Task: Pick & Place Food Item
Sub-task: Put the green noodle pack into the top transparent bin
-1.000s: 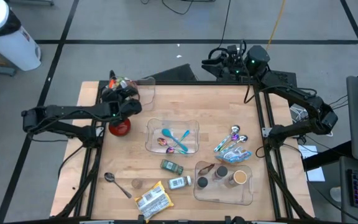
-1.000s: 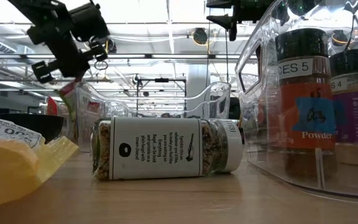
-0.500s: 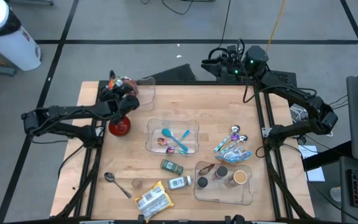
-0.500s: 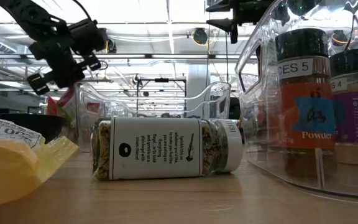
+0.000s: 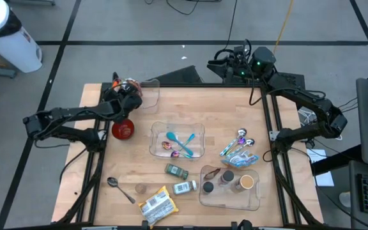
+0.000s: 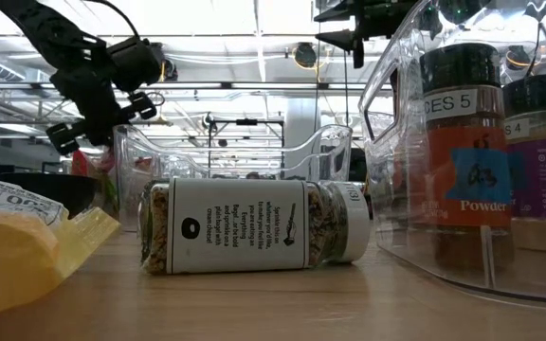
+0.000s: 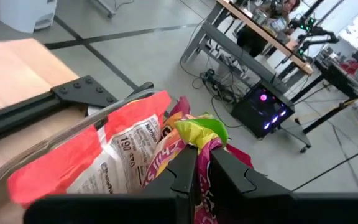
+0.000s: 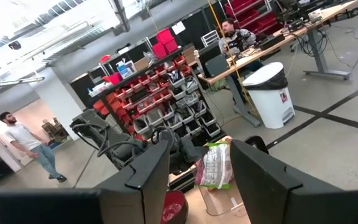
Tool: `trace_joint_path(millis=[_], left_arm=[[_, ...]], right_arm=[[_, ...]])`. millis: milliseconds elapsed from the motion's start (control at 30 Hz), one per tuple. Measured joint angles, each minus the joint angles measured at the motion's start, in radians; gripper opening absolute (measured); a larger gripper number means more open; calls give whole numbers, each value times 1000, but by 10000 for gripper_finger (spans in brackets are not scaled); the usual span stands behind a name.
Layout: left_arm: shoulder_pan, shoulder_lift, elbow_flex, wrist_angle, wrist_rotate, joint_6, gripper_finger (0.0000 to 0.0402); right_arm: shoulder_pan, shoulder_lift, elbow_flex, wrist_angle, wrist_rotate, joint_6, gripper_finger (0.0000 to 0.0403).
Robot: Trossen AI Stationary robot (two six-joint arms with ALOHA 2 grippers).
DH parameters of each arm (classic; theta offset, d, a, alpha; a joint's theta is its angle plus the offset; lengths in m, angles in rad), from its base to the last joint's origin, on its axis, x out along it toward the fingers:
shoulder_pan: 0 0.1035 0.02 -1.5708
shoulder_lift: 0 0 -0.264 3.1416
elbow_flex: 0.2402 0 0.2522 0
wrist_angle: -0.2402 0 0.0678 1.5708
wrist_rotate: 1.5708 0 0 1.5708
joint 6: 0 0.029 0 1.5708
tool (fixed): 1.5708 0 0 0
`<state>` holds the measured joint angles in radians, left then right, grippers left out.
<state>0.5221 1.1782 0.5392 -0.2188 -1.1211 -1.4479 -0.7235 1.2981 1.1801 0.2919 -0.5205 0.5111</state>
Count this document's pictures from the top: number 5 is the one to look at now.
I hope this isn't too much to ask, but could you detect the tan top spice jar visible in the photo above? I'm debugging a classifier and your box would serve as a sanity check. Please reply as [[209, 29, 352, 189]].
[[231, 174, 256, 194]]

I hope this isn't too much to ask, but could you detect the chili ramen packet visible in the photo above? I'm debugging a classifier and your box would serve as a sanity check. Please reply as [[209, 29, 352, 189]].
[[129, 79, 144, 96]]

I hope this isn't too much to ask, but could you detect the white trash can black liner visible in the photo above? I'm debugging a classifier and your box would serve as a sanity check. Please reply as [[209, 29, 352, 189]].
[[0, 0, 43, 73]]

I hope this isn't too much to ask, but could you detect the purple label spice jar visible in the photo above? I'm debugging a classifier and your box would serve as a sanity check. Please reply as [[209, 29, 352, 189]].
[[201, 181, 215, 195]]

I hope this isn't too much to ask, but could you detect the yellow hanging cable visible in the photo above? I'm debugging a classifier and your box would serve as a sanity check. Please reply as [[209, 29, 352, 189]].
[[272, 0, 296, 54]]

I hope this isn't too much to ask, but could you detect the clear plastic bin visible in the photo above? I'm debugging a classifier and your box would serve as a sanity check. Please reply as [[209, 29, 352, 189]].
[[148, 121, 206, 160], [198, 164, 261, 211], [113, 79, 161, 111]]

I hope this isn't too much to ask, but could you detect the silver spoon rainbow handle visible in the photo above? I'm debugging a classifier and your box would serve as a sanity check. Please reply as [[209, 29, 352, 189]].
[[230, 138, 256, 159], [219, 128, 248, 157]]

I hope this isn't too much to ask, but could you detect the plain silver spoon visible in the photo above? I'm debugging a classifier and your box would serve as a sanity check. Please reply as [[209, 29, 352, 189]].
[[106, 176, 137, 204]]

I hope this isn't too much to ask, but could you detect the purple iridescent spoon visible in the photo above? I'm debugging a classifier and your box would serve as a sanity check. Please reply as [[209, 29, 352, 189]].
[[161, 141, 194, 159]]

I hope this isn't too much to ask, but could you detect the black computer box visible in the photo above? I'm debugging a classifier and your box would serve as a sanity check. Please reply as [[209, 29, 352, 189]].
[[153, 65, 204, 84]]

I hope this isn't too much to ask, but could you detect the orange label spice jar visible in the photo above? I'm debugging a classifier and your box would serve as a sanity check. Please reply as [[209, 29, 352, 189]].
[[218, 169, 236, 187]]

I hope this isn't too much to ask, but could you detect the blue spoon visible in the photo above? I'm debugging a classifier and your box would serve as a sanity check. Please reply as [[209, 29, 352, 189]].
[[165, 131, 195, 157]]

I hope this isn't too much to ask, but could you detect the everything bagel seasoning jar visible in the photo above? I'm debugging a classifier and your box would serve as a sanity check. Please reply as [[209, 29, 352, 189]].
[[172, 180, 198, 196]]

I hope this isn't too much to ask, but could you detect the teal handle iridescent spoon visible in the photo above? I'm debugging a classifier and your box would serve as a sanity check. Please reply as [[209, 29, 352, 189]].
[[170, 133, 197, 159]]

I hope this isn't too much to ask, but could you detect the brown spice pouch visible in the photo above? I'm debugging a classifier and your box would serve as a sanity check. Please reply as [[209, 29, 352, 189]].
[[203, 167, 222, 181]]

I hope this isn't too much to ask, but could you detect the yellow ramen packet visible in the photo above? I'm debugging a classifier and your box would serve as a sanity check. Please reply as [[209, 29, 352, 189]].
[[137, 185, 180, 229]]

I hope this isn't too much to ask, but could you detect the black floor cable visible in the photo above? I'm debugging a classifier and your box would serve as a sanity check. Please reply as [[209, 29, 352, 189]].
[[165, 0, 201, 16]]

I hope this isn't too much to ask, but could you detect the black hanging cable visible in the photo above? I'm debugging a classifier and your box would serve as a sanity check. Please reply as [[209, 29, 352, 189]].
[[224, 0, 238, 52]]

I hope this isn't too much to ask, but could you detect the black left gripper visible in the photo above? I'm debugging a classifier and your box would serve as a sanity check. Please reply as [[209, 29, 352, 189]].
[[106, 72, 144, 121]]

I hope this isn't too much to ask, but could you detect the blue ramen packet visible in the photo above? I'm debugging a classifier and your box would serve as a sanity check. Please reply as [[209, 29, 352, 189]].
[[220, 149, 260, 169]]

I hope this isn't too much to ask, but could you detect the white paper sheet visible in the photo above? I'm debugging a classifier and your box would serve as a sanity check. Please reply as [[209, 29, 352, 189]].
[[305, 148, 335, 188]]

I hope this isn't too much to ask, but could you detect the green spice jar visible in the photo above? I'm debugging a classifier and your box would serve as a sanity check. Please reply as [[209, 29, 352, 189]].
[[164, 163, 190, 181]]

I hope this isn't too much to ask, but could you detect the red bowl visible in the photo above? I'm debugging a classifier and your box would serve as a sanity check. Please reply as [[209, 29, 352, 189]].
[[111, 118, 135, 141]]

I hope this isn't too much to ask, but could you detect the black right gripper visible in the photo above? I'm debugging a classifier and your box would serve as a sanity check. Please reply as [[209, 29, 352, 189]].
[[206, 45, 255, 82]]

